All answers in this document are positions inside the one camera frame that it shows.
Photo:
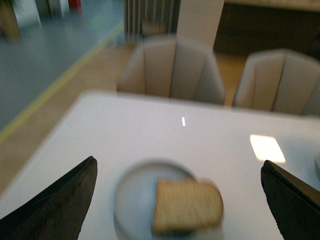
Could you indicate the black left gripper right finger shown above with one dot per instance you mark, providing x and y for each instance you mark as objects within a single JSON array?
[{"x": 294, "y": 204}]

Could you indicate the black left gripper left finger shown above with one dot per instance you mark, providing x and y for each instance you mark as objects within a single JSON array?
[{"x": 57, "y": 212}]

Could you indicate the white round plate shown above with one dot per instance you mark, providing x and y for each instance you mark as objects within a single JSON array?
[{"x": 135, "y": 197}]

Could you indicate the brown bread slice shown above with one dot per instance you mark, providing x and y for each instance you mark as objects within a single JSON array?
[{"x": 183, "y": 206}]

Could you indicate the beige chair right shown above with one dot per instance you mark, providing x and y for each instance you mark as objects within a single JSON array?
[{"x": 282, "y": 81}]

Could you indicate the beige chair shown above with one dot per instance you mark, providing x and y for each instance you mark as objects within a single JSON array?
[
  {"x": 171, "y": 66},
  {"x": 282, "y": 81}
]

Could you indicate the beige chair left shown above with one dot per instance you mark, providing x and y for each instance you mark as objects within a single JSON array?
[{"x": 171, "y": 66}]

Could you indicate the dark wood cabinet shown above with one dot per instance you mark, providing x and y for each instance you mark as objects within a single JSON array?
[{"x": 245, "y": 29}]

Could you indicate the dark woven basket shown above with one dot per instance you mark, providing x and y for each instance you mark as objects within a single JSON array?
[{"x": 153, "y": 28}]

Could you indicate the red fire extinguisher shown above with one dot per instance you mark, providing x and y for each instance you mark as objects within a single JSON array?
[{"x": 75, "y": 6}]

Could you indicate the white pillar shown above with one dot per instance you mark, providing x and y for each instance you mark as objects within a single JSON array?
[{"x": 198, "y": 21}]

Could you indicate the grey slatted curtain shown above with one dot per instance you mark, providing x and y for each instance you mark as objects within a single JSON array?
[{"x": 138, "y": 11}]

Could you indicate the wooden post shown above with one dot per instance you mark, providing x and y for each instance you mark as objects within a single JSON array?
[{"x": 9, "y": 27}]

